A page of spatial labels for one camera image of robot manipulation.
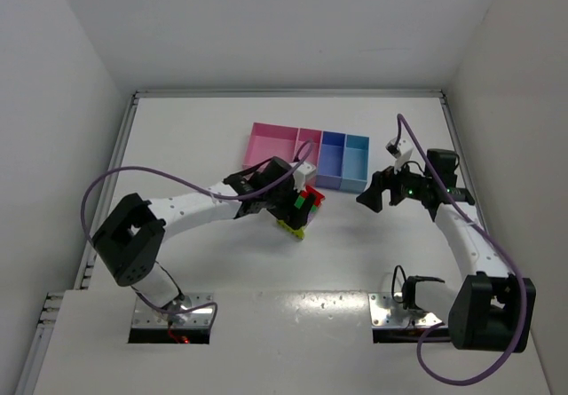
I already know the yellow-green lego plate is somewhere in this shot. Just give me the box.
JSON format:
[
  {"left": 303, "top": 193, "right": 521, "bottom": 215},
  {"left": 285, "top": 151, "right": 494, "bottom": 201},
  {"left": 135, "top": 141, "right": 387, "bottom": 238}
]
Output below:
[{"left": 277, "top": 219, "right": 310, "bottom": 241}]

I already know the green lego brick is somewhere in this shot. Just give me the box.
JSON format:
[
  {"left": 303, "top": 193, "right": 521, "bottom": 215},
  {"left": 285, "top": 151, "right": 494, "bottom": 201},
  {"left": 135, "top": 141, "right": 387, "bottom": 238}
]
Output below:
[{"left": 295, "top": 194, "right": 316, "bottom": 212}]

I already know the red lego brick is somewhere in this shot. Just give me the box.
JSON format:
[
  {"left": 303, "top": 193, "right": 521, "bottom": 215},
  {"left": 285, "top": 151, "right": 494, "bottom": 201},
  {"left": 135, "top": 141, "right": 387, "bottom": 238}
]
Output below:
[{"left": 305, "top": 186, "right": 326, "bottom": 208}]

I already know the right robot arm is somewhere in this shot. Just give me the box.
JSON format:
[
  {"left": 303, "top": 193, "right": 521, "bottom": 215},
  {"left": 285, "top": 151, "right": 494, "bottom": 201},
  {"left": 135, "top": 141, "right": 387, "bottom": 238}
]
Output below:
[{"left": 357, "top": 145, "right": 536, "bottom": 353}]

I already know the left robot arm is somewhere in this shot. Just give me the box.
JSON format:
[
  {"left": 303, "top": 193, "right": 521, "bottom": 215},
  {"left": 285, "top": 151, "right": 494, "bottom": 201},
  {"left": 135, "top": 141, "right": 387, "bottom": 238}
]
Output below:
[{"left": 92, "top": 157, "right": 316, "bottom": 315}]

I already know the light blue container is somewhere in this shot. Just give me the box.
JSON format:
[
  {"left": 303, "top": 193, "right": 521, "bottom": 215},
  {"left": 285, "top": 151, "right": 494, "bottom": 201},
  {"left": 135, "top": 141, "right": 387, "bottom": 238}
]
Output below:
[{"left": 340, "top": 134, "right": 369, "bottom": 193}]

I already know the dark blue container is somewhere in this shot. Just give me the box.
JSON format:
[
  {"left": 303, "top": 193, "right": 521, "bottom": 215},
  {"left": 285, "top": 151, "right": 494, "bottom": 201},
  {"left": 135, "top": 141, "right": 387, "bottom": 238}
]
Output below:
[{"left": 316, "top": 131, "right": 346, "bottom": 190}]

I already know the pink large container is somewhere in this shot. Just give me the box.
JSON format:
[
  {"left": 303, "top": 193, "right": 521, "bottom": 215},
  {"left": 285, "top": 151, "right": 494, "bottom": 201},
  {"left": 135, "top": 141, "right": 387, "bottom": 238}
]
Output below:
[{"left": 242, "top": 122, "right": 299, "bottom": 169}]

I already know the pink small container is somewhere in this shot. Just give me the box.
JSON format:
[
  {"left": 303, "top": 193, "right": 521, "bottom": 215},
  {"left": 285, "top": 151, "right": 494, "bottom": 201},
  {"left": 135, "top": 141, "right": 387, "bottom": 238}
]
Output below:
[{"left": 290, "top": 127, "right": 323, "bottom": 186}]

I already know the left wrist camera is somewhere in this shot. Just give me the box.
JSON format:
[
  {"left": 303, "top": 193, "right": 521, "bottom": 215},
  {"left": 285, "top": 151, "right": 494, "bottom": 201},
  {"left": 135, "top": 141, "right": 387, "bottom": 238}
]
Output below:
[{"left": 292, "top": 162, "right": 317, "bottom": 191}]

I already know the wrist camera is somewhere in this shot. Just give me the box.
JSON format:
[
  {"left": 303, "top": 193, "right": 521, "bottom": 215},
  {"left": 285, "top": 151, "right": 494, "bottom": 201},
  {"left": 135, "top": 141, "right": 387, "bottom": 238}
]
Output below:
[
  {"left": 292, "top": 162, "right": 317, "bottom": 191},
  {"left": 386, "top": 138, "right": 414, "bottom": 173}
]

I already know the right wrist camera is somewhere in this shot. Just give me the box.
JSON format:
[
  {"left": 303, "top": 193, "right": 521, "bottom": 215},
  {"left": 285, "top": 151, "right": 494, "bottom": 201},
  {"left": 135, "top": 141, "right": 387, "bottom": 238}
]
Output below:
[{"left": 386, "top": 138, "right": 414, "bottom": 173}]

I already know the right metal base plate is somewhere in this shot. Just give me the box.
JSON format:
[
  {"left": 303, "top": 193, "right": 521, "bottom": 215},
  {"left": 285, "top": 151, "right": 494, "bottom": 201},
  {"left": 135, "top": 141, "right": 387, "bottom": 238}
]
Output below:
[{"left": 368, "top": 292, "right": 440, "bottom": 330}]

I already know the metal base plate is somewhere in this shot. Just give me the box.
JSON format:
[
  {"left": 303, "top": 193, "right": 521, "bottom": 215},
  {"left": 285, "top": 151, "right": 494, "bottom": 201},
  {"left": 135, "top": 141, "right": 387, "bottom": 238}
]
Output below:
[
  {"left": 131, "top": 293, "right": 217, "bottom": 330},
  {"left": 368, "top": 292, "right": 440, "bottom": 330}
]

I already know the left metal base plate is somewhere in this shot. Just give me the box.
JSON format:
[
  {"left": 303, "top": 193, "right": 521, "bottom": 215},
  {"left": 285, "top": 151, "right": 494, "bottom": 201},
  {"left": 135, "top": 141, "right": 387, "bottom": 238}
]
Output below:
[{"left": 131, "top": 293, "right": 217, "bottom": 330}]

